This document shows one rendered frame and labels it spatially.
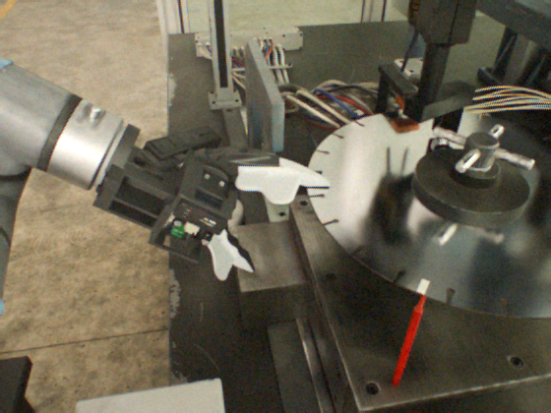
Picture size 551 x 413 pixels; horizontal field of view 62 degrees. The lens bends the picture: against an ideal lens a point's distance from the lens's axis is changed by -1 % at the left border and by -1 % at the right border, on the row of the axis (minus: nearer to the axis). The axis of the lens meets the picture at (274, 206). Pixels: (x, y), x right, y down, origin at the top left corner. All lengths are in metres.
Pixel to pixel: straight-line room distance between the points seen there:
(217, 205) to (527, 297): 0.27
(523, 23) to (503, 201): 0.36
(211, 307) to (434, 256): 0.32
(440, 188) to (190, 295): 0.35
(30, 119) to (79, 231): 1.57
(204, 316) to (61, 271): 1.27
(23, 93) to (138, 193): 0.12
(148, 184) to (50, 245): 1.56
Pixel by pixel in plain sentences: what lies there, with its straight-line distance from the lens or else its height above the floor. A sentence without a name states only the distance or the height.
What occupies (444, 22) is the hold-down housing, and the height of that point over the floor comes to 1.10.
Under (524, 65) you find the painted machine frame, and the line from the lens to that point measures 1.20.
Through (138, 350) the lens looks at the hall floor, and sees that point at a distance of 1.53.
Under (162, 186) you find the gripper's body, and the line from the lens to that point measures 0.42.
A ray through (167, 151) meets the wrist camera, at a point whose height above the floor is 0.99.
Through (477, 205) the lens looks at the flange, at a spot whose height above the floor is 0.96.
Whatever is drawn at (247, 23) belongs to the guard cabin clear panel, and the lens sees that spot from 1.61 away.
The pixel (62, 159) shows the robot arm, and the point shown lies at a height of 1.01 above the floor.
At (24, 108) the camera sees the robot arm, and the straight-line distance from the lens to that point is 0.43.
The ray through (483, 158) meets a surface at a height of 0.99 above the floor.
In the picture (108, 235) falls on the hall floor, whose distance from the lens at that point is 1.92.
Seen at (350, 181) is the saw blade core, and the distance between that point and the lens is 0.48.
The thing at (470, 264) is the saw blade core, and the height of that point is 0.95.
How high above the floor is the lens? 1.23
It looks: 39 degrees down
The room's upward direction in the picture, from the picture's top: straight up
